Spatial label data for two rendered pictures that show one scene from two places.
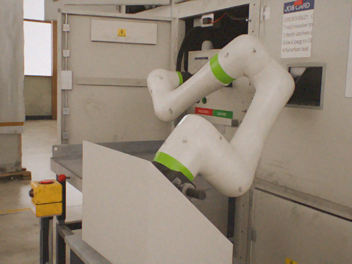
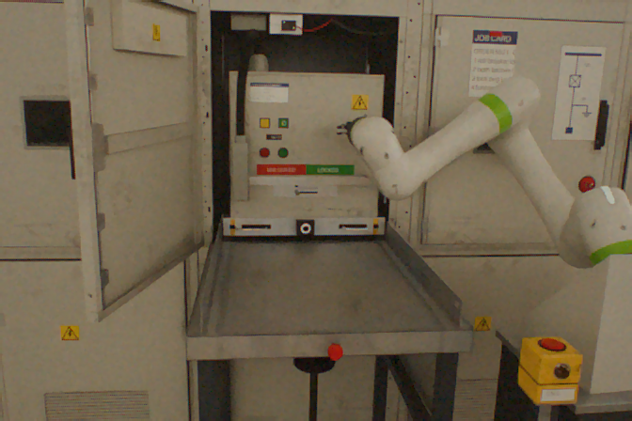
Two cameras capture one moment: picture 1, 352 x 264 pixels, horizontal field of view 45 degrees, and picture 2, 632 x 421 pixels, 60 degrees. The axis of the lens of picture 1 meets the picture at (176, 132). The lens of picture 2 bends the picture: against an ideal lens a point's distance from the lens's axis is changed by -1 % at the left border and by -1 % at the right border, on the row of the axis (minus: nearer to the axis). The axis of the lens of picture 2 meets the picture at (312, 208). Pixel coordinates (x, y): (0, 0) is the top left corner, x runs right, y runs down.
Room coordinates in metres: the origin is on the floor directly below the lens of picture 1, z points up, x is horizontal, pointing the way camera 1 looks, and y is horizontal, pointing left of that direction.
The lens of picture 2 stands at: (1.30, 1.45, 1.36)
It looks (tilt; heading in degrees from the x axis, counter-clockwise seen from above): 13 degrees down; 295
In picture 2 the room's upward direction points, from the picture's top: 1 degrees clockwise
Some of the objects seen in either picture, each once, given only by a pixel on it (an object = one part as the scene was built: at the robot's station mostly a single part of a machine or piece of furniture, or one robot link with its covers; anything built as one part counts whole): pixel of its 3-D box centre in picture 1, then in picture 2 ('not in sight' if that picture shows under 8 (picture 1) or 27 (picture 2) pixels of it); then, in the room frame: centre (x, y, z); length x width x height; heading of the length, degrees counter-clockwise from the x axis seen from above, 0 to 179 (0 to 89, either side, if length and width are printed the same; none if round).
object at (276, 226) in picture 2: not in sight; (304, 225); (2.10, -0.19, 0.89); 0.54 x 0.05 x 0.06; 31
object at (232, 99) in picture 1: (212, 99); (306, 150); (2.09, -0.18, 1.15); 0.48 x 0.01 x 0.48; 31
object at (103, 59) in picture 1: (117, 83); (146, 140); (2.31, 0.33, 1.21); 0.63 x 0.07 x 0.74; 104
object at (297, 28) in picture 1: (296, 29); (493, 64); (1.56, -0.43, 1.43); 0.15 x 0.01 x 0.21; 31
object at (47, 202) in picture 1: (46, 197); (548, 369); (1.30, 0.40, 0.85); 0.08 x 0.08 x 0.10; 31
